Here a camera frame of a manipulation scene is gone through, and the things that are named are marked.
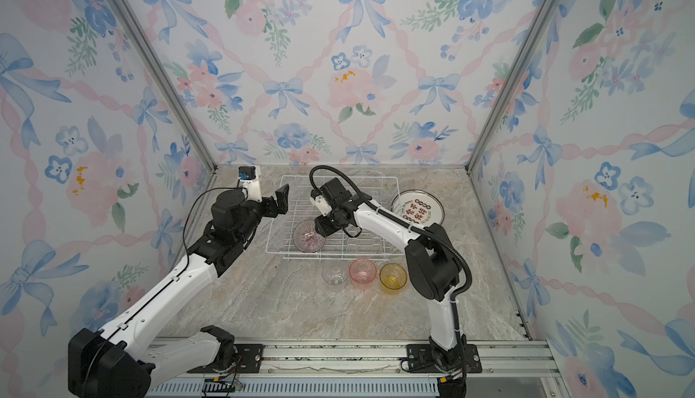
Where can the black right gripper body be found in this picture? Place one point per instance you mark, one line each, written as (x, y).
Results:
(330, 222)

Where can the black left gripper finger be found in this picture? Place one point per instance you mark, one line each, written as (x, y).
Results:
(282, 199)
(269, 207)

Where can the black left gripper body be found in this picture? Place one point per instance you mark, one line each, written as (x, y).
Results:
(277, 201)

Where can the white ceramic bowl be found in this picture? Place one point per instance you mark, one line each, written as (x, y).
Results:
(306, 238)

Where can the pink glass cup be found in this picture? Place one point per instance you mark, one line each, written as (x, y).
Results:
(362, 272)

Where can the clear glass cup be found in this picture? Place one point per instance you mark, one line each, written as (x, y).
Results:
(335, 274)

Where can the plate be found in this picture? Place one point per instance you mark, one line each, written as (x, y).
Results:
(418, 207)

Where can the yellow glass cup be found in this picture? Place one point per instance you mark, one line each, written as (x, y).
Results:
(393, 277)

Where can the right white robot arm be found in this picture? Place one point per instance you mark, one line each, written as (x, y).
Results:
(437, 271)

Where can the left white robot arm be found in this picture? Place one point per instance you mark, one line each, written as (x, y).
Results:
(117, 360)

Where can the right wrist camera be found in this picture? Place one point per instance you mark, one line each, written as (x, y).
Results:
(319, 201)

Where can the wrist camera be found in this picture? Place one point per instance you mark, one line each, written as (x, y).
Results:
(319, 201)
(250, 178)

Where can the white wire dish rack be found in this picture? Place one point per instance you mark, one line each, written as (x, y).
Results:
(338, 246)

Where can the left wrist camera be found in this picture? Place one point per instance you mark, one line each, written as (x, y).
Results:
(250, 178)

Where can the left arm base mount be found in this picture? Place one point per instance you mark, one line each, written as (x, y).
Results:
(231, 356)

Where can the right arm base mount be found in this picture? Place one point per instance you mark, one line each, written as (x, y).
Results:
(431, 359)

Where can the left aluminium corner post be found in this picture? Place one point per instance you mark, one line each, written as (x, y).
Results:
(155, 67)

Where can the aluminium corner post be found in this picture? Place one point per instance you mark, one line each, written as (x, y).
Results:
(155, 67)
(517, 70)

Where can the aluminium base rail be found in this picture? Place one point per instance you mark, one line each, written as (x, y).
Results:
(372, 369)

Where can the right aluminium corner post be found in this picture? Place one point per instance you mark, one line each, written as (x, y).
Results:
(517, 70)

